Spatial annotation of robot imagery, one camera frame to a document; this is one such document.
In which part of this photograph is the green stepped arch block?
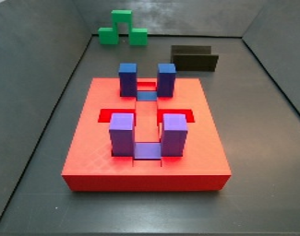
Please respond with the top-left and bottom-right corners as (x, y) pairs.
(98, 10), (149, 46)

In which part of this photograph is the black U-shaped block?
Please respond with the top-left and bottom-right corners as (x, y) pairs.
(170, 45), (219, 72)

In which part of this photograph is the red puzzle base board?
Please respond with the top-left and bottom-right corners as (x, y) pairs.
(62, 78), (231, 192)

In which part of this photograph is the purple U-shaped block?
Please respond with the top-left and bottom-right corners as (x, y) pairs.
(109, 113), (188, 160)

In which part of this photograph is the dark blue U-shaped block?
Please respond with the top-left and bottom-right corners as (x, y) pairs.
(118, 64), (176, 101)

